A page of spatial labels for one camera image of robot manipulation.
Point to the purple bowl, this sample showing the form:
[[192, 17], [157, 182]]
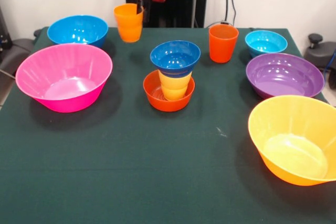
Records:
[[283, 77]]

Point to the medium sky blue bowl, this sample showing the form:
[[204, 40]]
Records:
[[78, 28]]

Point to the black stand foot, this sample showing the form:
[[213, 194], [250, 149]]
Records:
[[320, 53], [15, 51]]

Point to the small dark blue bowl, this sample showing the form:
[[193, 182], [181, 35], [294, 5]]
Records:
[[174, 58]]

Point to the orange cup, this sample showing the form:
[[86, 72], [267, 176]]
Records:
[[128, 27]]

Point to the red cup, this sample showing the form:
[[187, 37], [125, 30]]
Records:
[[223, 48]]

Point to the yellow cup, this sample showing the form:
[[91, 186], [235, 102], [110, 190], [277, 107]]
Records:
[[174, 86]]

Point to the small cyan bowl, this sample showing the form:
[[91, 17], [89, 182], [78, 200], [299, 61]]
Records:
[[265, 43]]

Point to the dark green tablecloth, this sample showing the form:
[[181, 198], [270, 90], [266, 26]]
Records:
[[168, 169]]

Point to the small red bowl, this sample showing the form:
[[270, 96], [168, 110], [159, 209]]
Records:
[[170, 104]]

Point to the large yellow bowl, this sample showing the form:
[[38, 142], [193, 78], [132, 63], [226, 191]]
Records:
[[294, 142]]

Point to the large pink bowl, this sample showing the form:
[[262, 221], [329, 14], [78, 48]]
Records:
[[63, 77]]

